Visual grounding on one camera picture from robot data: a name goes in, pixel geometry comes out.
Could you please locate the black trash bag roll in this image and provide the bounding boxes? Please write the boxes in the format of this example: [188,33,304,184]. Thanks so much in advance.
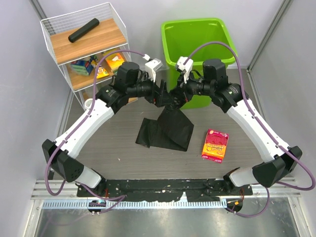
[68,18,100,43]

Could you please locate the blue green sponge pack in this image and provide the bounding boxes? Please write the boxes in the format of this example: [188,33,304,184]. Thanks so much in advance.
[70,60,93,76]

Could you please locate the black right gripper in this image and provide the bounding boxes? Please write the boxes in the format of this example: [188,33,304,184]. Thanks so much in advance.
[170,70,214,103]

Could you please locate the yellow orange sponge pack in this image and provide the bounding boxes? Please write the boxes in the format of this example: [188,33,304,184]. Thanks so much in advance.
[105,53,125,72]

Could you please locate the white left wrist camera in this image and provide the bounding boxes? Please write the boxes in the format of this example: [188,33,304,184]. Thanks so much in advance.
[143,54,163,83]

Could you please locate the green plastic trash bin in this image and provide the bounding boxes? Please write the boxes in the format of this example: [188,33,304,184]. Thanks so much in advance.
[160,17,238,110]

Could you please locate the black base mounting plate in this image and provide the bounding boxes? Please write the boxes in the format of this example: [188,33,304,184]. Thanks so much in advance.
[91,178,253,202]

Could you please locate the aluminium frame rail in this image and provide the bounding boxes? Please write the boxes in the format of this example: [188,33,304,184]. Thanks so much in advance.
[31,179,79,199]

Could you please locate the grey slotted cable duct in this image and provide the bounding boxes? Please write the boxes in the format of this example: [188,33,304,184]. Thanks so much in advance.
[42,198,227,209]

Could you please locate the pink orange sponge package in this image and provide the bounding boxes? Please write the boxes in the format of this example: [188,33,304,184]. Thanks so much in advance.
[201,129,229,163]

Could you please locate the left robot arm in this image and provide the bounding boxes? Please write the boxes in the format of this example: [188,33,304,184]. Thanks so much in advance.
[42,59,168,197]

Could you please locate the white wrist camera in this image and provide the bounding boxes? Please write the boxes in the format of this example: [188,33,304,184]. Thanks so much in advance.
[143,54,163,83]
[175,56,194,83]

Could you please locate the white wire shelf rack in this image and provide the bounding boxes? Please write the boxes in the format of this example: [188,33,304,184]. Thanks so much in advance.
[40,2,131,106]

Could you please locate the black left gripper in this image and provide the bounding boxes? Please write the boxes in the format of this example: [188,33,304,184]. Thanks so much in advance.
[127,71,174,107]

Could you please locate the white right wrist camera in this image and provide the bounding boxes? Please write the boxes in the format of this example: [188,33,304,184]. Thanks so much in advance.
[175,56,194,83]

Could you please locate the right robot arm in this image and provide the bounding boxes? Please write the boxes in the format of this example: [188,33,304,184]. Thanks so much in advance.
[172,56,303,195]

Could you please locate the yellow snack bag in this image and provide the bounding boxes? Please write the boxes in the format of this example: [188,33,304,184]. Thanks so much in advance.
[95,65,110,79]

